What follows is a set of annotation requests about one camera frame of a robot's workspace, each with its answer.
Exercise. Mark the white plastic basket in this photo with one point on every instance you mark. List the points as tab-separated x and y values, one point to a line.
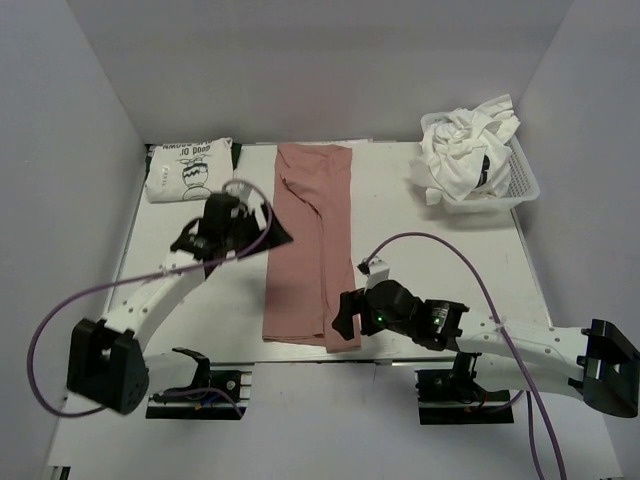
522	188

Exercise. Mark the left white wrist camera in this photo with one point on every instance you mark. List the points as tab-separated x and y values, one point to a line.
249	195

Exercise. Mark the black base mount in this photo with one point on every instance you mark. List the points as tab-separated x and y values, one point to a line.
223	397
446	401

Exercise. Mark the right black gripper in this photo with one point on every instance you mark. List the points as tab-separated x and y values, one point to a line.
353	306

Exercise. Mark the folded white printed t shirt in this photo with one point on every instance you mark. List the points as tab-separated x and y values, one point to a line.
188	171

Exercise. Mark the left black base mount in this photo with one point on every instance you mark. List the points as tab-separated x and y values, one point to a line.
223	397

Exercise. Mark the crumpled white shirts pile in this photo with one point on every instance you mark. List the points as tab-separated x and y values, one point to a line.
465	153

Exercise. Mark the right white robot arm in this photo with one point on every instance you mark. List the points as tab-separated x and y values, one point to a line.
597	365

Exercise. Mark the folded dark green t shirt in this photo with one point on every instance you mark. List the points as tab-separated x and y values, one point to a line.
236	151

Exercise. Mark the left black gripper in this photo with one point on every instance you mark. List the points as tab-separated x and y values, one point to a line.
260	230

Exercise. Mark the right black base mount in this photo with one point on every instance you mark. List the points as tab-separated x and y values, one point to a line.
446	401

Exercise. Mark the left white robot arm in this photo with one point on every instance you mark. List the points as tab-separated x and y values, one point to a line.
107	360

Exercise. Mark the pink t shirt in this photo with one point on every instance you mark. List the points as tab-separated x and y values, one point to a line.
305	278

